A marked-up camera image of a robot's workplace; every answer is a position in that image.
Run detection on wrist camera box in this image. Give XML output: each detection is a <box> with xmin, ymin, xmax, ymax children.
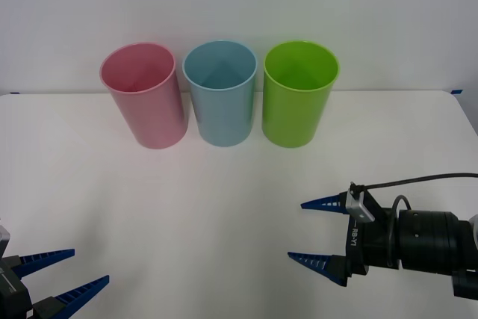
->
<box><xmin>345</xmin><ymin>182</ymin><xmax>384</xmax><ymax>225</ymax></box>
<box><xmin>0</xmin><ymin>223</ymin><xmax>11</xmax><ymax>258</ymax></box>

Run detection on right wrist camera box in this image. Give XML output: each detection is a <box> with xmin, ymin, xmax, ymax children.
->
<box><xmin>345</xmin><ymin>182</ymin><xmax>384</xmax><ymax>225</ymax></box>

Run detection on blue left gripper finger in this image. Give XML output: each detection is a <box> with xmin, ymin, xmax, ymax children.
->
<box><xmin>3</xmin><ymin>248</ymin><xmax>75</xmax><ymax>281</ymax></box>
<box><xmin>33</xmin><ymin>275</ymin><xmax>111</xmax><ymax>319</ymax></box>

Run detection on pale blue plastic bin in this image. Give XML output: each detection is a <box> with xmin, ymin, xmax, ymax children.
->
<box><xmin>181</xmin><ymin>39</ymin><xmax>258</xmax><ymax>147</ymax></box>

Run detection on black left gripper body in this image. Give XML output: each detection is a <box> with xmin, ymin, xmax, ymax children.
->
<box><xmin>0</xmin><ymin>258</ymin><xmax>33</xmax><ymax>319</ymax></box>

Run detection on pink plastic bin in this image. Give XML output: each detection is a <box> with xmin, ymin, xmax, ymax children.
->
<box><xmin>99</xmin><ymin>41</ymin><xmax>189</xmax><ymax>150</ymax></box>

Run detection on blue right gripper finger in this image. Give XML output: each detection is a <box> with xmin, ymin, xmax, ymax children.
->
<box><xmin>287</xmin><ymin>251</ymin><xmax>369</xmax><ymax>288</ymax></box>
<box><xmin>300</xmin><ymin>191</ymin><xmax>352</xmax><ymax>217</ymax></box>

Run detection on green plastic bin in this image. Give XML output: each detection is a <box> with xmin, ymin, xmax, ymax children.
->
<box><xmin>261</xmin><ymin>40</ymin><xmax>341</xmax><ymax>149</ymax></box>

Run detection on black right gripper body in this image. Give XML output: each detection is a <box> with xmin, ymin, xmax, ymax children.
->
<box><xmin>345</xmin><ymin>208</ymin><xmax>403</xmax><ymax>276</ymax></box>

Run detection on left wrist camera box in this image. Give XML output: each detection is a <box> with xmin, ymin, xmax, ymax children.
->
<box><xmin>0</xmin><ymin>223</ymin><xmax>11</xmax><ymax>258</ymax></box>

